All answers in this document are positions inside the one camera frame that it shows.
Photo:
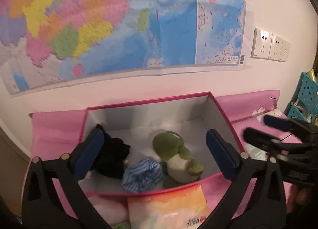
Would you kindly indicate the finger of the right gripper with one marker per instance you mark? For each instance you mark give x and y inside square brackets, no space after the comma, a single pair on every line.
[284,125]
[261,140]

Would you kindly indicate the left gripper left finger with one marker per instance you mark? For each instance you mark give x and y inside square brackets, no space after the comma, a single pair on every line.
[52,197]

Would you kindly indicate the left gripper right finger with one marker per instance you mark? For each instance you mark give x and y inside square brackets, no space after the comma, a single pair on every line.
[256,197]

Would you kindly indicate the green frog plush toy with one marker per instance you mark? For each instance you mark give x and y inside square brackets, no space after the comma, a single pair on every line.
[177,161]

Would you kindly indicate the black cloth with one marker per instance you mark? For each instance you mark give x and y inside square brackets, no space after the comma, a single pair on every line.
[111,159]

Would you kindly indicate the blue gingham scrunchie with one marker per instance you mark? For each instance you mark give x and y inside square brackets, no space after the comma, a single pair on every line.
[142,176]

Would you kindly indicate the person's right hand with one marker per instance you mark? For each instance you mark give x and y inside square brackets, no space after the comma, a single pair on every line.
[298,196]

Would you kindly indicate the teal perforated plastic basket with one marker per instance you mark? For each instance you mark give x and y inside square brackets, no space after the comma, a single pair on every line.
[303,104]

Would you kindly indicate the pastel tissue pack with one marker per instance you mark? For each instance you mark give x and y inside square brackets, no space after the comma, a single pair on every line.
[185,208]

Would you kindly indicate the pink cardboard box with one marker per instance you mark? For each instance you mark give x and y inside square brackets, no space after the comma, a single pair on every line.
[191,116]

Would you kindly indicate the white pump lotion bottle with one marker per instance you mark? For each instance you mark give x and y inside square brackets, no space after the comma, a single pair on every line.
[113,211]

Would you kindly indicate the pink floral tablecloth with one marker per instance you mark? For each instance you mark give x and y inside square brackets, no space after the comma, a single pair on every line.
[55,133]

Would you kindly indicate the white wall socket panel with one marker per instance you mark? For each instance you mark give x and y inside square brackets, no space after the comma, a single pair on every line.
[268,46]

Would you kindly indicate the colourful wall map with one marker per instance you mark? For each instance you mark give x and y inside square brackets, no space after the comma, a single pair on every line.
[47,42]

